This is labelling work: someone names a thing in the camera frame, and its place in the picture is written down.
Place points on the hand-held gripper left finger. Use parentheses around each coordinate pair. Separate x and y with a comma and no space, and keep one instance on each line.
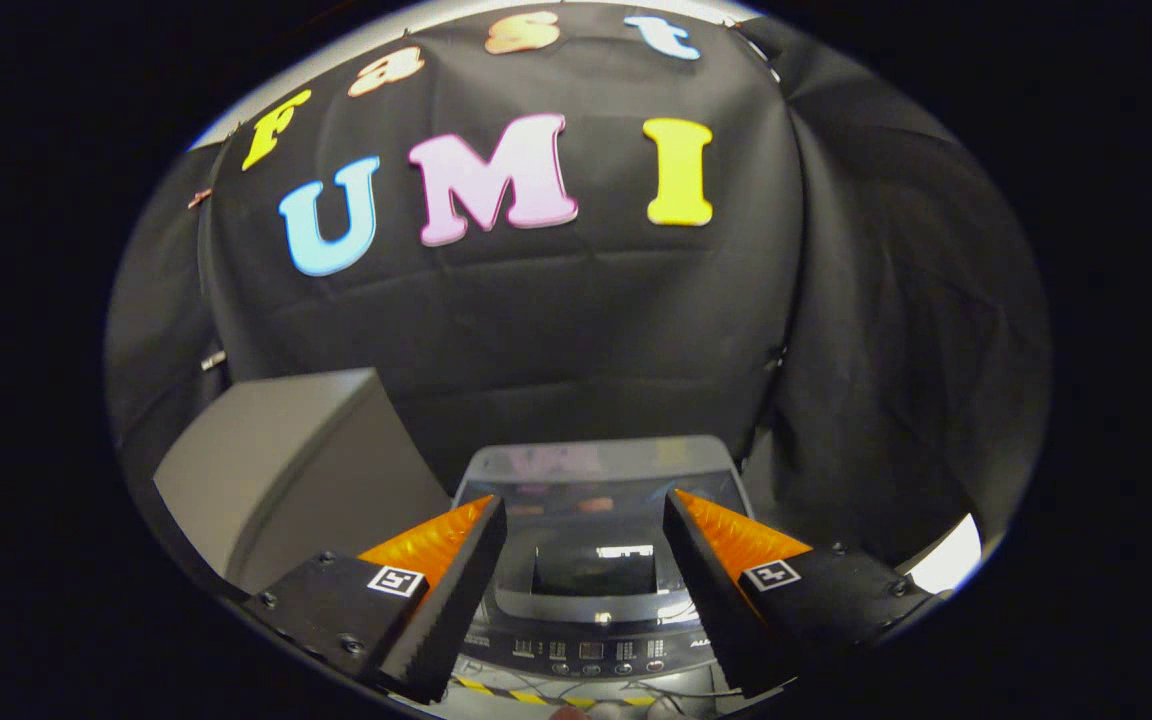
(456,590)

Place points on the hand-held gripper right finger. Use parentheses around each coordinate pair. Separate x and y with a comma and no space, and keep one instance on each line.
(706,580)

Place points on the grey washing machine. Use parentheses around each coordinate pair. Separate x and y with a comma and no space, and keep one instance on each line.
(586,640)

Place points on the dark washing machine lid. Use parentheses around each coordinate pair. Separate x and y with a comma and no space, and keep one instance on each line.
(586,470)

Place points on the yellow black striped tape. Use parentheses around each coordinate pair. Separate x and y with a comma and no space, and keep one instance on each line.
(526,695)

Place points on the grey table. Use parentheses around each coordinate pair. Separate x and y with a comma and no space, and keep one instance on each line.
(286,470)

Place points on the black backdrop cloth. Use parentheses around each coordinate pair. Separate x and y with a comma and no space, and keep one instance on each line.
(586,330)

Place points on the silver clip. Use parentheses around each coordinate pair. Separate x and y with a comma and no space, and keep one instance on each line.
(213,360)

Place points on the red clip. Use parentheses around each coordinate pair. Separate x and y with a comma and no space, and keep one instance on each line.
(199,197)

